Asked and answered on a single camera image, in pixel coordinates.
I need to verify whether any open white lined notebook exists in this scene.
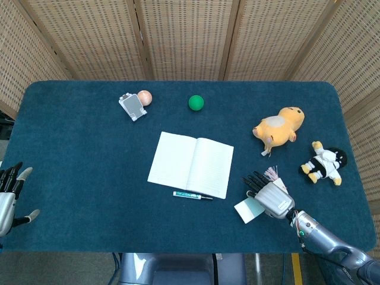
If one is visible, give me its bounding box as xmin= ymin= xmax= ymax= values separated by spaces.
xmin=147 ymin=131 xmax=235 ymax=200

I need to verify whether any teal cream bookmark pink tassel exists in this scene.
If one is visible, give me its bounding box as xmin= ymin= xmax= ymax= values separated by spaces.
xmin=233 ymin=166 xmax=288 ymax=224

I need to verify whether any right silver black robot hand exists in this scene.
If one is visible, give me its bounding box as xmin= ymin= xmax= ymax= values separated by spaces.
xmin=242 ymin=170 xmax=296 ymax=220

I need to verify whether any green white marker pen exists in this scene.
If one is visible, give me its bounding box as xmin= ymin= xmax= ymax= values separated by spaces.
xmin=172 ymin=191 xmax=214 ymax=201

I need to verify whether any woven bamboo folding screen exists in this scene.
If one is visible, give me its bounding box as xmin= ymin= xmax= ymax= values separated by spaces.
xmin=0 ymin=0 xmax=380 ymax=262

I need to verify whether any white grey phone stand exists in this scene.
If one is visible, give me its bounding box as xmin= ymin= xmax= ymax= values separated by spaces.
xmin=118 ymin=92 xmax=148 ymax=122

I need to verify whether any black white plush doll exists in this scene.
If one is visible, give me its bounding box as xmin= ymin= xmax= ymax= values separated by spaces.
xmin=299 ymin=140 xmax=348 ymax=186

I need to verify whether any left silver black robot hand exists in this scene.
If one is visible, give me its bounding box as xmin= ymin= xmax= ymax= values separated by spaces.
xmin=0 ymin=161 xmax=41 ymax=238

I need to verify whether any green ball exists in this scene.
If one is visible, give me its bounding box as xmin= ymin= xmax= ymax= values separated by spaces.
xmin=188 ymin=94 xmax=205 ymax=112

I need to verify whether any grey-blue robot torso base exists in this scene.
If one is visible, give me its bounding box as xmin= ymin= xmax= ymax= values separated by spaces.
xmin=118 ymin=252 xmax=247 ymax=285

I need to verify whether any yellow plush hamster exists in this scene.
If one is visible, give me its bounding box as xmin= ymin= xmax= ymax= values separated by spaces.
xmin=252 ymin=106 xmax=306 ymax=157

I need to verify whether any tan ball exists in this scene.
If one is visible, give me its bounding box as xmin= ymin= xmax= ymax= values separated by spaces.
xmin=137 ymin=90 xmax=153 ymax=106

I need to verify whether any dark teal table cloth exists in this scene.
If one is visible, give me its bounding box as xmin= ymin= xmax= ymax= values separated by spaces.
xmin=1 ymin=80 xmax=375 ymax=254

